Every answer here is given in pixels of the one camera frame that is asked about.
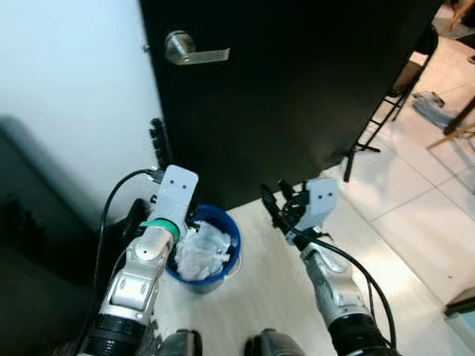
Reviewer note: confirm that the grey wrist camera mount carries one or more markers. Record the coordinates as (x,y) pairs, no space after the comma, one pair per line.
(177,191)
(320,202)

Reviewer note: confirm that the grey robot right leg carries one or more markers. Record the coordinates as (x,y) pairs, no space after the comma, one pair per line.
(274,345)

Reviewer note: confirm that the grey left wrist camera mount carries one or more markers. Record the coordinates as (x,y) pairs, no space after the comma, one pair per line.
(177,191)

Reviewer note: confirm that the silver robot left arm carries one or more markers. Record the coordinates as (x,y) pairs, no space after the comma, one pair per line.
(137,285)

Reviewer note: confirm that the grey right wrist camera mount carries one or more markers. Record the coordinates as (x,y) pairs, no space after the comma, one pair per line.
(320,202)

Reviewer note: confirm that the blue plastic bucket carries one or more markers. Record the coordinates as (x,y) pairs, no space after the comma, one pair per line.
(234,245)

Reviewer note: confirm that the grey slipper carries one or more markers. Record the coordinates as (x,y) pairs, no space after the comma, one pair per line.
(434,110)

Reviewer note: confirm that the black door hinge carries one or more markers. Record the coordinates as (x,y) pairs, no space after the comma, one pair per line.
(158,141)

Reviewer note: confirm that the black door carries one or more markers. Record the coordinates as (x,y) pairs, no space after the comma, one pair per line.
(297,89)

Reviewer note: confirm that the black metal chair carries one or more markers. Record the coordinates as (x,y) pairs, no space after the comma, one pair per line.
(424,44)

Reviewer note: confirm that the wooden legged chair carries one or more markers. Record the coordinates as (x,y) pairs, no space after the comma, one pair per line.
(456,135)
(462,11)

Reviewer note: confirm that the white crumpled trash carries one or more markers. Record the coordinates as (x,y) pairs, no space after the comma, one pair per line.
(204,252)

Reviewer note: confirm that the black door threshold strip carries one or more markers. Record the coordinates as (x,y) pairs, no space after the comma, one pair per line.
(462,304)

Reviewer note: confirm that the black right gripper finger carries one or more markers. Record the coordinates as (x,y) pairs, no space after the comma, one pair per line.
(288,193)
(273,209)

